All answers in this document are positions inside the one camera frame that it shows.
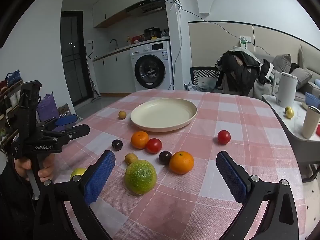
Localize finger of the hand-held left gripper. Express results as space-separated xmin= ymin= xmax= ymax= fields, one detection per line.
xmin=36 ymin=114 xmax=79 ymax=132
xmin=41 ymin=123 xmax=91 ymax=146

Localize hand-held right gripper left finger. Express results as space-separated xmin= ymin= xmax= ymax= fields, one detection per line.
xmin=32 ymin=150 xmax=117 ymax=240

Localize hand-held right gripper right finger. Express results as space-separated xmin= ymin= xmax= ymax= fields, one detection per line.
xmin=215 ymin=151 xmax=299 ymax=240

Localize yellow green citrus fruit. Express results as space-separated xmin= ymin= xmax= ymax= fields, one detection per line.
xmin=70 ymin=168 xmax=87 ymax=180

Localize red tomato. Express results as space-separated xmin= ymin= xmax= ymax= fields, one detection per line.
xmin=146 ymin=138 xmax=163 ymax=154
xmin=217 ymin=130 xmax=231 ymax=145

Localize orange mandarin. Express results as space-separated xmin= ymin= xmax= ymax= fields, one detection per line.
xmin=131 ymin=131 xmax=150 ymax=149
xmin=169 ymin=151 xmax=195 ymax=175

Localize cream round plate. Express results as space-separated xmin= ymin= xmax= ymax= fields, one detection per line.
xmin=130 ymin=98 xmax=198 ymax=132

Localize person's left forearm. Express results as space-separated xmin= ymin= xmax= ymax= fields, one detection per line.
xmin=0 ymin=164 xmax=38 ymax=240

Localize person's left hand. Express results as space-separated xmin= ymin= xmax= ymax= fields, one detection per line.
xmin=14 ymin=152 xmax=56 ymax=183

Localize brown bag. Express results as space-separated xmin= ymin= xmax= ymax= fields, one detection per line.
xmin=57 ymin=104 xmax=71 ymax=117

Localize purple bag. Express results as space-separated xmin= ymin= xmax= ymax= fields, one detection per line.
xmin=37 ymin=94 xmax=59 ymax=123

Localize shoe rack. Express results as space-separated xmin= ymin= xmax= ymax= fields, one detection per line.
xmin=0 ymin=70 xmax=24 ymax=153

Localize mop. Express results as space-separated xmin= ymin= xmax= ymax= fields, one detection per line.
xmin=84 ymin=46 xmax=101 ymax=102

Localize dark glass door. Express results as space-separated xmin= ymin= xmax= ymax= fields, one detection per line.
xmin=60 ymin=11 xmax=91 ymax=103

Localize kitchen counter cabinet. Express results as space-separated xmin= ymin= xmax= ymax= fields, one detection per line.
xmin=92 ymin=45 xmax=137 ymax=95

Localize pink checked tablecloth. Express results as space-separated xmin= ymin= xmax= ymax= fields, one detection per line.
xmin=51 ymin=89 xmax=307 ymax=240

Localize white side table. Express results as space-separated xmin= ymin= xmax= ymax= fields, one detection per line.
xmin=262 ymin=94 xmax=320 ymax=183

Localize beige cup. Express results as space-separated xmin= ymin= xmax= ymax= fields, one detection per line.
xmin=302 ymin=106 xmax=320 ymax=140

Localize white washing machine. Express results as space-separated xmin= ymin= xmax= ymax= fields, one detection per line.
xmin=130 ymin=41 xmax=173 ymax=92

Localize white electric kettle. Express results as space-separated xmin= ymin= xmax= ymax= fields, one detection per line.
xmin=271 ymin=71 xmax=299 ymax=108

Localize black white patterned bag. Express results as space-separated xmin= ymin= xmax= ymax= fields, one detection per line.
xmin=190 ymin=66 xmax=221 ymax=91

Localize pile of dark clothes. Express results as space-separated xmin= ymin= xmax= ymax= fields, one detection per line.
xmin=216 ymin=46 xmax=274 ymax=97

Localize blue bowls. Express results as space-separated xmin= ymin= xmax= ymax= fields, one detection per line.
xmin=305 ymin=92 xmax=320 ymax=108

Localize grey sofa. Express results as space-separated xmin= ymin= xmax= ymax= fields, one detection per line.
xmin=252 ymin=44 xmax=320 ymax=105

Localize black rice cooker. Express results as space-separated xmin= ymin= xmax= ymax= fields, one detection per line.
xmin=144 ymin=27 xmax=161 ymax=40

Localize grey cushion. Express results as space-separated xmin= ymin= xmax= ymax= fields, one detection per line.
xmin=272 ymin=54 xmax=292 ymax=74

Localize range hood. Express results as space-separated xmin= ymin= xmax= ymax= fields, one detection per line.
xmin=126 ymin=0 xmax=166 ymax=14

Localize white wall cabinet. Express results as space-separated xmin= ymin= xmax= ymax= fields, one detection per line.
xmin=92 ymin=0 xmax=166 ymax=28

